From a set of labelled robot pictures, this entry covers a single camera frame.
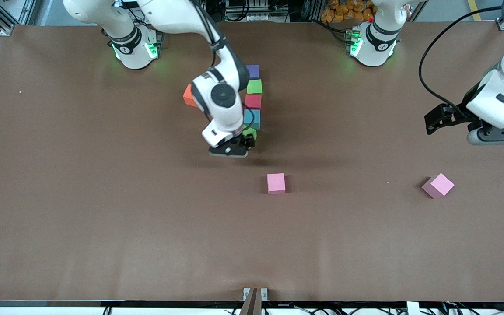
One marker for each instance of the small metal bracket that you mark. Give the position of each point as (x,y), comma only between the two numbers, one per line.
(264,294)

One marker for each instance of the red foam block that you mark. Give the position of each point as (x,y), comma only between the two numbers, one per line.
(253,101)

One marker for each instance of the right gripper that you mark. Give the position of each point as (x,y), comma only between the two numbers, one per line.
(248,141)

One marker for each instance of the bag of orange fruit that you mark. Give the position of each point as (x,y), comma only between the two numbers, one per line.
(348,11)

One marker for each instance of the brown table cover sheet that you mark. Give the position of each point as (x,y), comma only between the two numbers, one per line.
(59,240)

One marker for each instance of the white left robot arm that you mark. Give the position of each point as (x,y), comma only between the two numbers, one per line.
(376,43)

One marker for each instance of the brown pole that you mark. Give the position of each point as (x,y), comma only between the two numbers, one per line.
(250,304)

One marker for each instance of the light green foam block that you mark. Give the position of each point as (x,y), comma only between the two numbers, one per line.
(248,130)

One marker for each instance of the pale lilac pink foam block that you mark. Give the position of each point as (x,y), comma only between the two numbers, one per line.
(438,185)

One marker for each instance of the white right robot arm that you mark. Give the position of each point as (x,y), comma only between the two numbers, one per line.
(173,15)

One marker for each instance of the orange foam block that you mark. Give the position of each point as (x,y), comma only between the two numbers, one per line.
(189,97)

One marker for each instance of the metal equipment rack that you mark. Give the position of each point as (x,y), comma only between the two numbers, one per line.
(256,11)

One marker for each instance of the blue foam block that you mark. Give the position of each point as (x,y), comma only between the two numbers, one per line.
(253,119)

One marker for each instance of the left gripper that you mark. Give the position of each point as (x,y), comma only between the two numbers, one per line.
(461,114)

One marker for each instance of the purple foam block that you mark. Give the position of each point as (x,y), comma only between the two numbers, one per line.
(254,71)

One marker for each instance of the dark green foam block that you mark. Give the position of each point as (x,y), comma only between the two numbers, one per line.
(255,86)

